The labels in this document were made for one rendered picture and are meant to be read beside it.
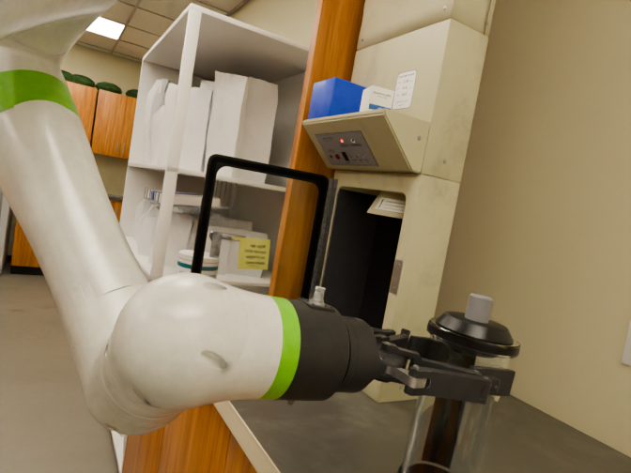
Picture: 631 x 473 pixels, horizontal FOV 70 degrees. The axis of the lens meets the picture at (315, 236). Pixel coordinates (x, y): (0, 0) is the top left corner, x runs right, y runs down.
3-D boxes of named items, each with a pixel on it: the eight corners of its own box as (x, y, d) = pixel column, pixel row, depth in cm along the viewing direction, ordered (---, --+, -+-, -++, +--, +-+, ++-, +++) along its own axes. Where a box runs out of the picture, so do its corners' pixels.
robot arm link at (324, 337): (242, 382, 46) (280, 429, 38) (270, 271, 46) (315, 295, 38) (293, 385, 49) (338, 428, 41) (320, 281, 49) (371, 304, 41)
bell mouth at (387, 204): (407, 219, 119) (410, 198, 118) (458, 228, 104) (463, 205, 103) (351, 209, 110) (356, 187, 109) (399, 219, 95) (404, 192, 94)
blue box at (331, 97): (341, 129, 114) (347, 93, 114) (364, 127, 106) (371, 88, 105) (306, 120, 109) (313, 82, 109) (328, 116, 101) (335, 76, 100)
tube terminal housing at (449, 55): (377, 344, 133) (427, 79, 127) (463, 395, 105) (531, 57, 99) (303, 346, 120) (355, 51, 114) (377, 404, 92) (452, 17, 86)
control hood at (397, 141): (334, 169, 117) (341, 130, 116) (422, 174, 89) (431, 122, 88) (295, 160, 111) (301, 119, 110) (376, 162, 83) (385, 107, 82)
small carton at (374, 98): (379, 123, 98) (384, 95, 97) (389, 120, 93) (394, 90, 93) (358, 118, 96) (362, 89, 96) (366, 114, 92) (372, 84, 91)
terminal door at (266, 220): (303, 329, 118) (330, 175, 115) (182, 323, 106) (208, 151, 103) (302, 328, 118) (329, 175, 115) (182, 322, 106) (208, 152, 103)
